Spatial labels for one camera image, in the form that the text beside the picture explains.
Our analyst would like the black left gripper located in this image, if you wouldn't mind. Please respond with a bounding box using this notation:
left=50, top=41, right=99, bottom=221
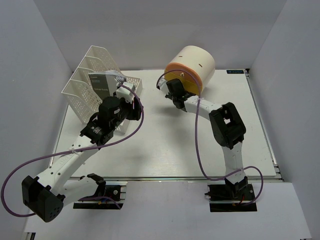
left=111, top=96, right=144, bottom=130

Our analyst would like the yellow drawer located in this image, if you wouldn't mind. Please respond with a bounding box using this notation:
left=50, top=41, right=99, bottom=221
left=164, top=70, right=203, bottom=95

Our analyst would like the orange drawer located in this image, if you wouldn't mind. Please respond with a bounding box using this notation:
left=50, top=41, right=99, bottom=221
left=164, top=62, right=202, bottom=86

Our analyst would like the cream round drawer cabinet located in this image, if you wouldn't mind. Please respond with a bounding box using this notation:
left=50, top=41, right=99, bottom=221
left=170, top=45, right=216, bottom=94

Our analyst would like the grey setup guide booklet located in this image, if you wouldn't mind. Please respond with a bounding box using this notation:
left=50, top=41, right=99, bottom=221
left=88, top=70, right=127, bottom=100

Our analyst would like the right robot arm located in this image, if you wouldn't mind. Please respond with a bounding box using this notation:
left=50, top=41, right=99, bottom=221
left=157, top=78, right=248, bottom=200

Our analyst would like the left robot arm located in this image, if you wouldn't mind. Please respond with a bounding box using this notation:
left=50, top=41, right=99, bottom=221
left=21, top=96, right=143, bottom=223

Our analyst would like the white perforated file organizer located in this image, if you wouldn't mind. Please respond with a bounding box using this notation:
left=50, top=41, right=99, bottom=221
left=62, top=45, right=143, bottom=124

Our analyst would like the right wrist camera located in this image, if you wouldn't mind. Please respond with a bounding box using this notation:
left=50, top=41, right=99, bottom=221
left=156, top=77, right=169, bottom=95

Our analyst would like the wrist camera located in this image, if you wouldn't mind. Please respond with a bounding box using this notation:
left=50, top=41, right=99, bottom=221
left=156, top=77, right=169, bottom=95
left=115, top=82, right=136, bottom=104

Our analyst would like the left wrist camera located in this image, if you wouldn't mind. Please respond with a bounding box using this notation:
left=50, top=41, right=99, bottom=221
left=115, top=82, right=136, bottom=104

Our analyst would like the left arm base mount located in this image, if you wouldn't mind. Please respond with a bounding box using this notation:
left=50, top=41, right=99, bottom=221
left=73, top=181, right=127, bottom=210

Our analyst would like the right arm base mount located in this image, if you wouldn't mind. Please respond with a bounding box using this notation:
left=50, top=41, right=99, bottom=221
left=204, top=184, right=258, bottom=213

